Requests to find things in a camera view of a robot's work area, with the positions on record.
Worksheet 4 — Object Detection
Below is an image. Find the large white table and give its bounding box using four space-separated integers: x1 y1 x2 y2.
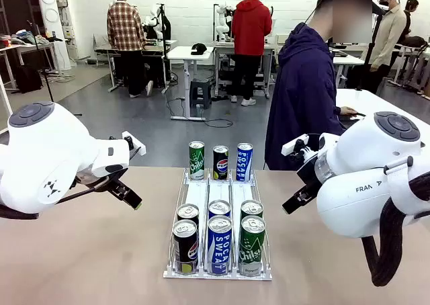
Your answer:
335 88 430 141

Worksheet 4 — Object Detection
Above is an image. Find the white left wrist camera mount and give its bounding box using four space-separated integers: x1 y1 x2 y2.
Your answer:
121 135 147 157

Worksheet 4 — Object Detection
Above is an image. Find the person in red hoodie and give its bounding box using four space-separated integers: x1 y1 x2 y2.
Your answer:
230 0 273 107

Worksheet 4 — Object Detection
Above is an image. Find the white table with clothes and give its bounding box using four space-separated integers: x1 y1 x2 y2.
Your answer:
0 29 60 93

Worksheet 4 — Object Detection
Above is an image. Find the white drawer unit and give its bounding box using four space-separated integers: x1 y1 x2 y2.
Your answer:
275 32 287 54

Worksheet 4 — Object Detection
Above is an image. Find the person in beige jacket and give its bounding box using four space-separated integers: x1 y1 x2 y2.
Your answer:
368 0 407 94

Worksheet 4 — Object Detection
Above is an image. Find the white standing desk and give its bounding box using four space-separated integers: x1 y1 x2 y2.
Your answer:
167 45 216 122

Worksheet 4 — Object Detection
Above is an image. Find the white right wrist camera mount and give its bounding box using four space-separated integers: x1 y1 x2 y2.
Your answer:
281 133 320 167

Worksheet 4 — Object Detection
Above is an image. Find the black bag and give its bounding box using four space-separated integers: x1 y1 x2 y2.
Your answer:
15 64 44 94

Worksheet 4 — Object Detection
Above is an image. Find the black right arm cable sleeve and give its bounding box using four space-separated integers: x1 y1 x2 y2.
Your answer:
361 172 430 288

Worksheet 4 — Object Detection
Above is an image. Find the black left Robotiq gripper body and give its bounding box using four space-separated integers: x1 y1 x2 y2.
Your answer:
76 166 130 189

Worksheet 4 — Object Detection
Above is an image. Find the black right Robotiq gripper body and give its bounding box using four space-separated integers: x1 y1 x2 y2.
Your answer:
295 162 320 193

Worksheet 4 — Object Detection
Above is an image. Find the person in purple hooded jacket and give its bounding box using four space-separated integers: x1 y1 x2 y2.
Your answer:
264 0 373 171

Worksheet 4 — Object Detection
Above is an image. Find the black microphone stand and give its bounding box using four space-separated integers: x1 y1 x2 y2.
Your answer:
26 19 83 117

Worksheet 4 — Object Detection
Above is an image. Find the clear white can dispenser rack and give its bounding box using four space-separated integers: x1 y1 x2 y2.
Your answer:
163 167 273 281

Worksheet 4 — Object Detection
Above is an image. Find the white lab desk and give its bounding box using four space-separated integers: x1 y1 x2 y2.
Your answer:
93 38 178 93
212 41 277 99
331 48 366 89
391 42 430 95

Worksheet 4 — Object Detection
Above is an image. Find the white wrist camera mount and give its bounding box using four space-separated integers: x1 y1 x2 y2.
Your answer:
121 135 147 157
281 133 320 167

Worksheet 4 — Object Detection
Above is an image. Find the person in black clothes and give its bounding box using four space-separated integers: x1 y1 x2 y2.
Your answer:
401 0 428 48

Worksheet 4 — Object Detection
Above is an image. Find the grey plastic stool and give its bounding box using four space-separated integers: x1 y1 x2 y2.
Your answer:
189 79 212 110

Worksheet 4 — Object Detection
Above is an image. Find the white tower air conditioner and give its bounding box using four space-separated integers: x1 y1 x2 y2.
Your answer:
36 0 72 71

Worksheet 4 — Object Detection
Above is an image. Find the tall black tripod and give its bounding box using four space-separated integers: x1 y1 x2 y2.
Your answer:
361 0 386 91

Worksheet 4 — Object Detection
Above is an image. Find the blue Pocari Sweat can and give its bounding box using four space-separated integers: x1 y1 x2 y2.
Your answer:
207 215 233 275
208 200 232 220
236 142 253 182

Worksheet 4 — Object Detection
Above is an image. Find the black Pepsi can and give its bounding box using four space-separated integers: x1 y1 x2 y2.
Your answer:
177 203 200 226
172 219 199 275
212 145 230 181

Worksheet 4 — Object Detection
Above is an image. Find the black floor cable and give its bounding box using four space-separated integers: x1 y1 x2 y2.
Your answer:
166 96 233 128

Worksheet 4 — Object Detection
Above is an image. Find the person in plaid shirt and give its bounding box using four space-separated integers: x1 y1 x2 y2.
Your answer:
106 0 155 99

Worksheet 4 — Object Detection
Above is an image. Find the green Chilsung cider can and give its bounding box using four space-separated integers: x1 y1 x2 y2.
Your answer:
188 140 206 181
239 215 267 277
240 200 264 219

